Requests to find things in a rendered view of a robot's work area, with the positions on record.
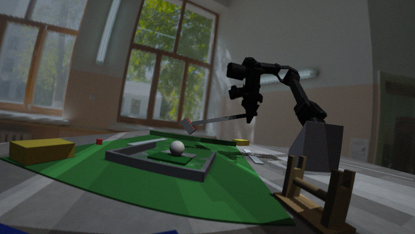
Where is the white golf ball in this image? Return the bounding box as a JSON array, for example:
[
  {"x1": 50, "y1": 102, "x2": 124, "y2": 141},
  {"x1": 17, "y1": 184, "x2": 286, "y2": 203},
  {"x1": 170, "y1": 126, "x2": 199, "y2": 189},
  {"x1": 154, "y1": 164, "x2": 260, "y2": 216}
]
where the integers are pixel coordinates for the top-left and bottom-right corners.
[{"x1": 169, "y1": 140, "x2": 185, "y2": 156}]

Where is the green flat mat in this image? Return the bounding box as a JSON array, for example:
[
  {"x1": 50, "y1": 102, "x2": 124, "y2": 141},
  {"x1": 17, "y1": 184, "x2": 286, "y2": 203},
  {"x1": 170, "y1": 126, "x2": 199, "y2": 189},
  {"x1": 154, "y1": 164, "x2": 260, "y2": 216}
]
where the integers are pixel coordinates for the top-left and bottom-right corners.
[{"x1": 0, "y1": 135, "x2": 296, "y2": 226}]

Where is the yellow rectangular block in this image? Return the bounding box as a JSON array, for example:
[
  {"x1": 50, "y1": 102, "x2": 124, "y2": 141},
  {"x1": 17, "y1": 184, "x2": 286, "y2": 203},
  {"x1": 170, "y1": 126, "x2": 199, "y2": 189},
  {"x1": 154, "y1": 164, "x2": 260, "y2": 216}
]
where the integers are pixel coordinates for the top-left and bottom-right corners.
[
  {"x1": 9, "y1": 138, "x2": 75, "y2": 166},
  {"x1": 232, "y1": 139, "x2": 250, "y2": 146}
]

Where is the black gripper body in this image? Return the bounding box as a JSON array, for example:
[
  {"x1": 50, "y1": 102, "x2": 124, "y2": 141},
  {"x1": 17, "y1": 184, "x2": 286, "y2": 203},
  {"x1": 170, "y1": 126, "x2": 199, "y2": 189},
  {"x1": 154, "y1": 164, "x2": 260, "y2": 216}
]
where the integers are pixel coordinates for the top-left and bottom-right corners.
[{"x1": 241, "y1": 80, "x2": 263, "y2": 105}]

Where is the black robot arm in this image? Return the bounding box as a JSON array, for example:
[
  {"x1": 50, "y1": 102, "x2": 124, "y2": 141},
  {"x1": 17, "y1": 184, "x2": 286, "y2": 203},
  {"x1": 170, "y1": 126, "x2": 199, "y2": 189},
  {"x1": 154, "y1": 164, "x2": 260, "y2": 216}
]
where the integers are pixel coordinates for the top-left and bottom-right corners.
[{"x1": 226, "y1": 57, "x2": 327, "y2": 126}]

